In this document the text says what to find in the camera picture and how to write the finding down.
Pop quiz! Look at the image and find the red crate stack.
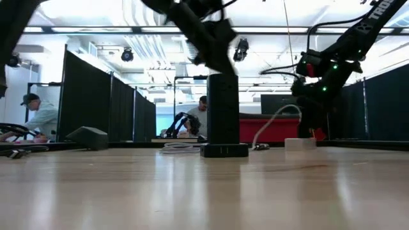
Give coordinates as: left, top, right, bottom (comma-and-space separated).
311, 126, 327, 142

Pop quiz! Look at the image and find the black background rig frame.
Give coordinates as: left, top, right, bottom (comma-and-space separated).
173, 75, 208, 129
24, 82, 63, 142

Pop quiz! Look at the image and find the black aluminium table frame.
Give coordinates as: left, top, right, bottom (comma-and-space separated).
0, 141, 409, 151

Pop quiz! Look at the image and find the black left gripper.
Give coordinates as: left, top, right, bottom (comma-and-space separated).
172, 9, 239, 75

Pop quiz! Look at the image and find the black charger block with label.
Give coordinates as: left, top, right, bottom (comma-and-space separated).
65, 126, 109, 151

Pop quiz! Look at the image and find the black ceiling spotlight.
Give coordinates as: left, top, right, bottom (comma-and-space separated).
233, 38, 251, 63
120, 47, 135, 63
6, 53, 20, 68

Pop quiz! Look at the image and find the red storage box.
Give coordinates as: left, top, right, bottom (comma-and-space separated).
239, 113, 301, 143

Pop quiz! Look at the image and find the thin black cable with connector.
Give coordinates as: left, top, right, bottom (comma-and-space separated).
0, 144, 50, 160

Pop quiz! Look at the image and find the black tower power strip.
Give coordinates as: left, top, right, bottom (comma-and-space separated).
200, 73, 249, 158

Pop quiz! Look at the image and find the person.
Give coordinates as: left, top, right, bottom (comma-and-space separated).
184, 95, 208, 137
0, 92, 60, 144

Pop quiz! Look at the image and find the white braided USB cable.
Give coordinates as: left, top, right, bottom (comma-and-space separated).
158, 142, 203, 155

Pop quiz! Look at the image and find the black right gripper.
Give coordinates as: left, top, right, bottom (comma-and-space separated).
291, 75, 339, 139

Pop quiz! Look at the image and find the background wooden table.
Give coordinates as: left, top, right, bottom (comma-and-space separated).
150, 137, 199, 144

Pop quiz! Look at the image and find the black partition curtain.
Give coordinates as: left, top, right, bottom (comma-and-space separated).
364, 63, 409, 142
110, 72, 136, 143
133, 89, 157, 143
58, 44, 113, 143
325, 81, 367, 141

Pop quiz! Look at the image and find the black monitor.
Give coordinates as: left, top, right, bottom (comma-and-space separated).
260, 93, 301, 116

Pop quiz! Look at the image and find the white power strip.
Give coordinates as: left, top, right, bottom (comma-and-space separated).
284, 137, 318, 151

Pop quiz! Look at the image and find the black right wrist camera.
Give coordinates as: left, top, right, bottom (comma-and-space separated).
295, 49, 324, 79

